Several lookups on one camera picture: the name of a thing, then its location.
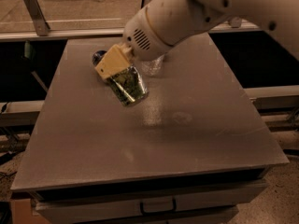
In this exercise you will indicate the left metal bracket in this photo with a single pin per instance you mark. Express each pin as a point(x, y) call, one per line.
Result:
point(35, 12)

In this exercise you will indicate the clear plastic bottle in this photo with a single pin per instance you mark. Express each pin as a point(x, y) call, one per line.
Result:
point(151, 68)

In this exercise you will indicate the green soda can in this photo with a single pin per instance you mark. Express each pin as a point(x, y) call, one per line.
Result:
point(128, 86)

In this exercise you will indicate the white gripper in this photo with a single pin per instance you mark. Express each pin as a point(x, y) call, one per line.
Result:
point(139, 34)

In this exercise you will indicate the metal rail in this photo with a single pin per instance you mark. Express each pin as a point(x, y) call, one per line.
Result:
point(106, 32)

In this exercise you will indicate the grey table cabinet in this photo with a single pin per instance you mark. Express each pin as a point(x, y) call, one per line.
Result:
point(196, 138)

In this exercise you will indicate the blue soda can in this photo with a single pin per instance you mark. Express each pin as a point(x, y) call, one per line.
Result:
point(98, 56)

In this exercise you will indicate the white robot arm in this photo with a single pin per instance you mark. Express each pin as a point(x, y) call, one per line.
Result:
point(162, 24)

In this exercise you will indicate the black drawer handle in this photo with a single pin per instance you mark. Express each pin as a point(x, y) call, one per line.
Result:
point(158, 206)

